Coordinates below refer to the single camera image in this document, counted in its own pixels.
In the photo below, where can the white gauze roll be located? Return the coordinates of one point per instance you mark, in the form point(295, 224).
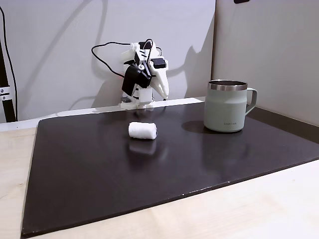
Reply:
point(142, 130)

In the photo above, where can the grey table clamp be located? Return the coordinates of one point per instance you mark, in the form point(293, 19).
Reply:
point(125, 99)

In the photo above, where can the sage green steel-rimmed mug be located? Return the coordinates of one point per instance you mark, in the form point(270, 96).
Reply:
point(224, 109)

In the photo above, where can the black table mat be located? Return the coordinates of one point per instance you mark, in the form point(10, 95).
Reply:
point(124, 174)

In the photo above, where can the black stand pole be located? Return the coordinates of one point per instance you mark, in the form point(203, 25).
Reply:
point(8, 109)

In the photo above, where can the black camera box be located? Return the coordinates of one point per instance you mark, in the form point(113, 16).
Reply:
point(132, 79)

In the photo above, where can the black wall-mounted object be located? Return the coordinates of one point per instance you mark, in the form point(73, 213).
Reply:
point(241, 1)

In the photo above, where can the white pole bracket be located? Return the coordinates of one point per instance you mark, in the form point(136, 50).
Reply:
point(5, 93)

